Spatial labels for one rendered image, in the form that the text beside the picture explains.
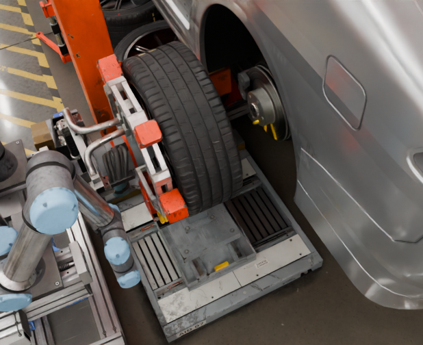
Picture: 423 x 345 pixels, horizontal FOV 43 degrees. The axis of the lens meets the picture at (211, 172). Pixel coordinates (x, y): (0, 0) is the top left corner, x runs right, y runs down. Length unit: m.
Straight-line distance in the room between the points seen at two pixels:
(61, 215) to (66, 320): 1.19
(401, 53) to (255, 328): 1.69
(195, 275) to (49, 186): 1.29
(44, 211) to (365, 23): 0.87
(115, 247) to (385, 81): 0.94
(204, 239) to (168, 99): 0.93
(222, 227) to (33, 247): 1.25
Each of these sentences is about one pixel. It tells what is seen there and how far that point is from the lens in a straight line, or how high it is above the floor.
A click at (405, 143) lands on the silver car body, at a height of 1.51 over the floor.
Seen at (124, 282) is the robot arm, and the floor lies 0.88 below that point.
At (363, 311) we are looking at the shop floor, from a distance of 2.68.
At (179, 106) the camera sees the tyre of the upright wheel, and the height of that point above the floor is 1.14.
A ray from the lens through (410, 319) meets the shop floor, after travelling 2.72.
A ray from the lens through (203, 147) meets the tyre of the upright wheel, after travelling 1.82.
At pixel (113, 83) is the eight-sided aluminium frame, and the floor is 1.12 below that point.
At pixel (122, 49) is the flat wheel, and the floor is 0.50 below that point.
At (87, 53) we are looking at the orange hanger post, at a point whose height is 1.05.
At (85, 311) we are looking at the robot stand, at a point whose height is 0.21.
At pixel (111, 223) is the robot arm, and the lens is 1.75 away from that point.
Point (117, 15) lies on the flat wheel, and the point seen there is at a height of 0.50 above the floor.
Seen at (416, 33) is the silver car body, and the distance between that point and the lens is 1.24.
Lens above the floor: 2.45
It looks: 53 degrees down
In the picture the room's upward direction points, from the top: 7 degrees counter-clockwise
